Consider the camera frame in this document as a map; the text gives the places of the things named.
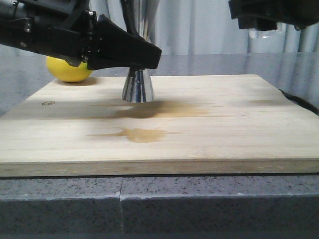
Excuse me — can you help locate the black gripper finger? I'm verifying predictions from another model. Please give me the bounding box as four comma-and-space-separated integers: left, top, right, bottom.
87, 15, 161, 70
120, 0, 138, 35

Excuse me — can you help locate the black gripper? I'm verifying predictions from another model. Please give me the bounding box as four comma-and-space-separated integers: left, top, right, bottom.
0, 0, 96, 67
228, 0, 319, 31

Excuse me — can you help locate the clear glass beaker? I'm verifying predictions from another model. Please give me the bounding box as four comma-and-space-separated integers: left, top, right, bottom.
248, 21, 319, 53

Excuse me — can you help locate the stainless steel double jigger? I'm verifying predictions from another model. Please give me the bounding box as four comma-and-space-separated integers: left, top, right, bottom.
122, 0, 159, 103

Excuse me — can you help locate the yellow lemon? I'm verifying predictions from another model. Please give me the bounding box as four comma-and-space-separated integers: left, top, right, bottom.
45, 56, 93, 83

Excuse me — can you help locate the grey curtain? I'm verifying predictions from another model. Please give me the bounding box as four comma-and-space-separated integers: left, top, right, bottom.
0, 0, 319, 57

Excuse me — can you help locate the light wooden cutting board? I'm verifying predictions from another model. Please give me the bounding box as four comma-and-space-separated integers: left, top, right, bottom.
0, 75, 319, 177

